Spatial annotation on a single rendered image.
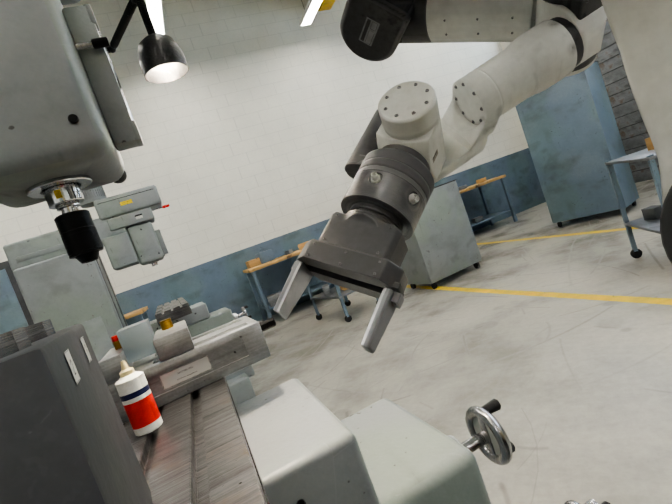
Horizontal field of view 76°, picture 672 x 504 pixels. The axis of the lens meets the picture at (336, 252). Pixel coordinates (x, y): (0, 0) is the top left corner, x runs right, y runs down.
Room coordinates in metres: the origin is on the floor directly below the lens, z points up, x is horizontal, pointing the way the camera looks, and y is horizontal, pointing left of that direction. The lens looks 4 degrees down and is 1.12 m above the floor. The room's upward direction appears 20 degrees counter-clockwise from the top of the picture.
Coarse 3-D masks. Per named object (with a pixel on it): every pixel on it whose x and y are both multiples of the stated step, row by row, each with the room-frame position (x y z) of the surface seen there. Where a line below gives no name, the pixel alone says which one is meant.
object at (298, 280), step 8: (296, 264) 0.47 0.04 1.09; (304, 264) 0.47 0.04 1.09; (296, 272) 0.46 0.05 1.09; (304, 272) 0.47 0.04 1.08; (288, 280) 0.46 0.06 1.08; (296, 280) 0.46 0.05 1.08; (304, 280) 0.48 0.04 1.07; (288, 288) 0.46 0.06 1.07; (296, 288) 0.47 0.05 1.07; (304, 288) 0.48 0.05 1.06; (280, 296) 0.46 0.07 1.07; (288, 296) 0.46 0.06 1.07; (296, 296) 0.47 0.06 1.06; (280, 304) 0.45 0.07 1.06; (288, 304) 0.46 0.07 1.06; (280, 312) 0.45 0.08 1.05; (288, 312) 0.46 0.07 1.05
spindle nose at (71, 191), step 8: (64, 184) 0.63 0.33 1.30; (72, 184) 0.64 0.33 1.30; (48, 192) 0.63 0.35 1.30; (64, 192) 0.63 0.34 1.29; (72, 192) 0.64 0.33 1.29; (80, 192) 0.65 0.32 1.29; (48, 200) 0.63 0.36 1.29; (56, 200) 0.62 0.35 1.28; (64, 200) 0.63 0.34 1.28; (72, 200) 0.64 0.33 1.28; (80, 200) 0.65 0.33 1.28
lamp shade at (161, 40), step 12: (156, 36) 0.71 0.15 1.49; (168, 36) 0.72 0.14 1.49; (144, 48) 0.71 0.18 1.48; (156, 48) 0.70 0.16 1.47; (168, 48) 0.71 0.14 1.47; (180, 48) 0.73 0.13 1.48; (144, 60) 0.71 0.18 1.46; (156, 60) 0.70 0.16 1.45; (168, 60) 0.71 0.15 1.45; (180, 60) 0.72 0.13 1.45; (144, 72) 0.72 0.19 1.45; (156, 72) 0.76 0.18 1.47; (168, 72) 0.77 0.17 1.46; (180, 72) 0.77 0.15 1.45
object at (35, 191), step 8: (64, 176) 0.62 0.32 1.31; (72, 176) 0.62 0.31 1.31; (80, 176) 0.63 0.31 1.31; (88, 176) 0.65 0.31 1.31; (40, 184) 0.61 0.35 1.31; (48, 184) 0.61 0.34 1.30; (56, 184) 0.62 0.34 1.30; (80, 184) 0.67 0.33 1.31; (88, 184) 0.68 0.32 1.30; (32, 192) 0.62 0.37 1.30; (40, 192) 0.64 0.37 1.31
